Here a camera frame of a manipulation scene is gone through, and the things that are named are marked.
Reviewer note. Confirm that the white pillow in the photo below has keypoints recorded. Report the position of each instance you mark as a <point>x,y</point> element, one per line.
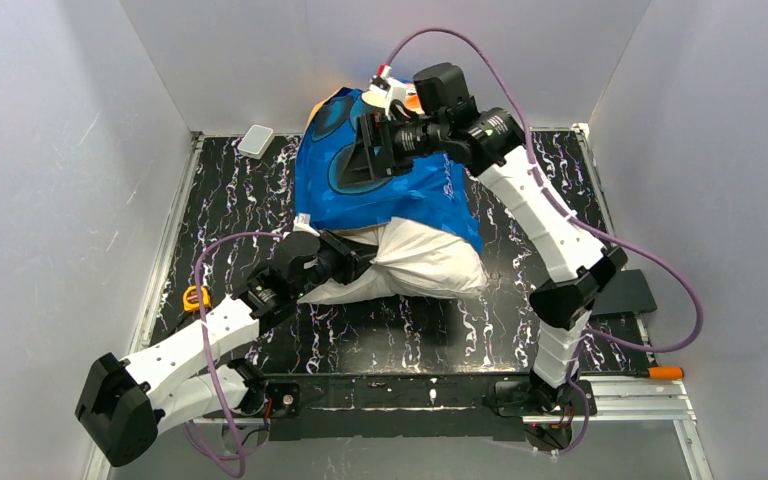
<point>412,260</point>

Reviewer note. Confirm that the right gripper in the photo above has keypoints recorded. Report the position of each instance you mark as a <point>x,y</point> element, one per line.
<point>371,144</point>

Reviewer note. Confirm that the aluminium frame rail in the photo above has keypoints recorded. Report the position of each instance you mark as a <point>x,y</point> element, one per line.
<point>125,186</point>

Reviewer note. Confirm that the black plate on table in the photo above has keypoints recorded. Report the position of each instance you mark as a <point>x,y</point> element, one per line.
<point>627,294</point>

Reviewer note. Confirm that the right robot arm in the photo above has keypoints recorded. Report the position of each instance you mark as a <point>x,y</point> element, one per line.
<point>497,152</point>

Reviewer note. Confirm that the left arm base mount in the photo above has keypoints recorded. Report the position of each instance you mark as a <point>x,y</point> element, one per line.
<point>265,396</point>

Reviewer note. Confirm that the yellow tape measure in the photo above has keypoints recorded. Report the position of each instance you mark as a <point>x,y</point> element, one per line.
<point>195,297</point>

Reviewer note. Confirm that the orange handled tool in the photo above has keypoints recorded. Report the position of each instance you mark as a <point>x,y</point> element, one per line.
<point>661,373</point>

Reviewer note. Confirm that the small white box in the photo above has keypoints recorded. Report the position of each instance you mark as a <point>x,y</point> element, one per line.
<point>255,142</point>

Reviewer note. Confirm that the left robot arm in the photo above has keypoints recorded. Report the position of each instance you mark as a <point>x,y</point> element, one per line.
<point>125,404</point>

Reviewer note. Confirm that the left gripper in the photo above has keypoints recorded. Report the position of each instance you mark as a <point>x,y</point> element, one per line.
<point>345,253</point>

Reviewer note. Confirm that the yellow and blue pillowcase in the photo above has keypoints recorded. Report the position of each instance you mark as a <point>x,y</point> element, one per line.
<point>334,189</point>

